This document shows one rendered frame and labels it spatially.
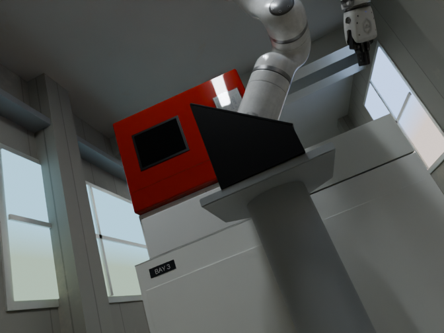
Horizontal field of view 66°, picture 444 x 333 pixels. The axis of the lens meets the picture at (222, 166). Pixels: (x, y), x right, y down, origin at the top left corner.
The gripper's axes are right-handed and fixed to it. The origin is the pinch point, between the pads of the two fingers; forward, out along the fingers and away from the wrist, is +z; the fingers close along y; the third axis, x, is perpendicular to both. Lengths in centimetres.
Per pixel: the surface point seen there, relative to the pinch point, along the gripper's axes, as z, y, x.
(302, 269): 36, -59, -20
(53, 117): -5, -67, 239
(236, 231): 40, -53, 16
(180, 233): 38, -67, 29
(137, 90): -7, 22, 280
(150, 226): 35, -73, 37
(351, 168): 30.5, -17.5, -2.8
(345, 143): 23.7, -13.5, 0.9
